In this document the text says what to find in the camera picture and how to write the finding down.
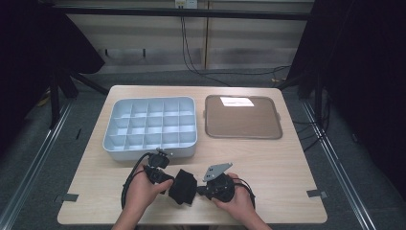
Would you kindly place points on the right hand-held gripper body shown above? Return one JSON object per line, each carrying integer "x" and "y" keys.
{"x": 220, "y": 185}

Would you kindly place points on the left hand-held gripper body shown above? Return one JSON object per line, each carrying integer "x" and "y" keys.
{"x": 158, "y": 169}

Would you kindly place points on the black cloth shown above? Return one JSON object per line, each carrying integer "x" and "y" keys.
{"x": 183, "y": 187}

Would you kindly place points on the person's right hand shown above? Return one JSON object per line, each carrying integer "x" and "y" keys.
{"x": 237, "y": 199}

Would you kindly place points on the person's left hand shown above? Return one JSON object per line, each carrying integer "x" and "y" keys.
{"x": 142, "y": 191}

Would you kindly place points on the light blue divided storage box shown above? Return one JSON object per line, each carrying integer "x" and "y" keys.
{"x": 150, "y": 126}

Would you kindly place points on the brown flat tray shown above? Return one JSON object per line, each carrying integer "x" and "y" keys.
{"x": 242, "y": 119}

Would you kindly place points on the grey tape strip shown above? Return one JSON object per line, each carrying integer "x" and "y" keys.
{"x": 66, "y": 197}
{"x": 316, "y": 193}

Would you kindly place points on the black horizontal bar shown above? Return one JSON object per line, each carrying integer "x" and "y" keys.
{"x": 178, "y": 12}

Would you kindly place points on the black curtain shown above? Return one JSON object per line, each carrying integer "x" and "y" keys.
{"x": 360, "y": 80}
{"x": 38, "y": 48}

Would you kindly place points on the metal floor rail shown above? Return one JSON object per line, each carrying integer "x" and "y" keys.
{"x": 335, "y": 150}
{"x": 35, "y": 153}

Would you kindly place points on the white wall socket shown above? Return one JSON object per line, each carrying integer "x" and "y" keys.
{"x": 186, "y": 3}

